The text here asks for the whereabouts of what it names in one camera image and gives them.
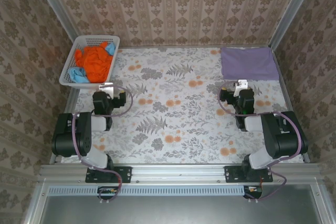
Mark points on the orange t-shirt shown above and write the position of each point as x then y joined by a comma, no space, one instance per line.
94,61

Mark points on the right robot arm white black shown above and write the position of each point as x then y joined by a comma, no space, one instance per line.
283,140

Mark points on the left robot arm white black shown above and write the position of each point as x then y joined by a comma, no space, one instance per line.
65,134

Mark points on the purple folded t-shirt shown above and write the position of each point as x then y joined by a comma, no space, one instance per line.
249,64

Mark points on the light blue t-shirt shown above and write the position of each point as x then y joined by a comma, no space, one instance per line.
77,74

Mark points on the floral tablecloth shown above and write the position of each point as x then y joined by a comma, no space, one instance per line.
170,90

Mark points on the white perforated plastic basket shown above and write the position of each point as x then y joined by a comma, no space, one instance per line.
78,41

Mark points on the grey metal sheet panel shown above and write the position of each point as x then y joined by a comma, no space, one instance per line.
170,211

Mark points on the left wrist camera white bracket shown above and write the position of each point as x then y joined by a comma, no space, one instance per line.
106,87

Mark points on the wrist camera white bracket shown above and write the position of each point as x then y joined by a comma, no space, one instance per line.
106,87
242,83

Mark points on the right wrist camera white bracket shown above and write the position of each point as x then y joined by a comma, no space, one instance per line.
242,83

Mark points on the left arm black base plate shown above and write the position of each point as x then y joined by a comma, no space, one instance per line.
126,174

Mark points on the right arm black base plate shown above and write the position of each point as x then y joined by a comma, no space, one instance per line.
229,174

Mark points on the aluminium back rail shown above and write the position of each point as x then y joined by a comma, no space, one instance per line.
183,46

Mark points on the aluminium mounting rail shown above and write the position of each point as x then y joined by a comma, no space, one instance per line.
178,172

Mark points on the aluminium frame post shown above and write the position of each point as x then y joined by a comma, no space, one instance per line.
292,9
57,6

